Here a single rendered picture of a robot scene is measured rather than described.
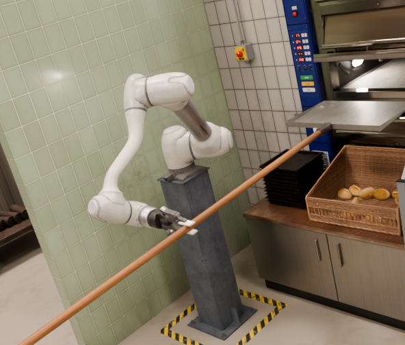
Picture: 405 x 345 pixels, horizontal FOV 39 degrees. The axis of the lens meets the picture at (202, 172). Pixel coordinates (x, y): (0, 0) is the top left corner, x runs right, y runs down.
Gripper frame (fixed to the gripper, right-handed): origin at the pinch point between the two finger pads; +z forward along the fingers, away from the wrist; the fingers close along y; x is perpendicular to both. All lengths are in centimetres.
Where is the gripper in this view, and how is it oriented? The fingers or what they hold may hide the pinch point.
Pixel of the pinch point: (187, 226)
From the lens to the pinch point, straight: 225.7
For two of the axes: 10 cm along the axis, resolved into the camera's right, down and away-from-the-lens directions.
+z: 6.9, 1.0, -7.2
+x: -6.8, 4.5, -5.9
